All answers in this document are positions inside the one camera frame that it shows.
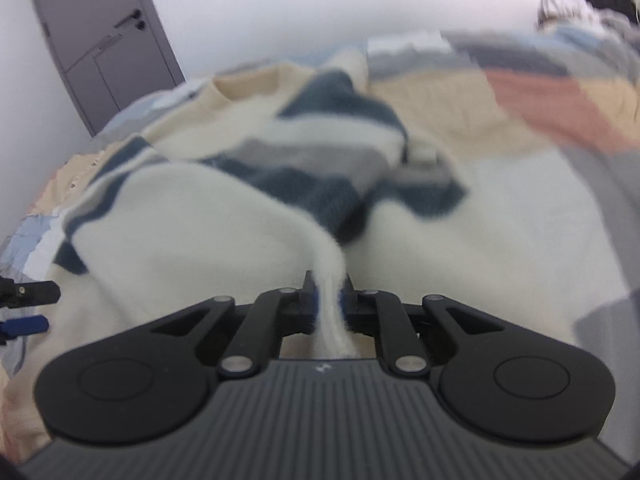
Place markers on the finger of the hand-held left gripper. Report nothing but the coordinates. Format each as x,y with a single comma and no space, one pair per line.
25,326
35,291

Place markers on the grey door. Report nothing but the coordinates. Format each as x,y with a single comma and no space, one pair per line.
95,35

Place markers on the cream navy striped sweater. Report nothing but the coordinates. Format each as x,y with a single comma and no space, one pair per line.
200,220

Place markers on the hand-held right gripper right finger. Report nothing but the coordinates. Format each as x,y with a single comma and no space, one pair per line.
346,305

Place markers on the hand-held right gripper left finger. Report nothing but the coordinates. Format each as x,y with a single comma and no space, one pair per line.
311,310

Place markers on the checkered patchwork quilt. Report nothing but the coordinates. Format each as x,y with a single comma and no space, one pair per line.
550,95

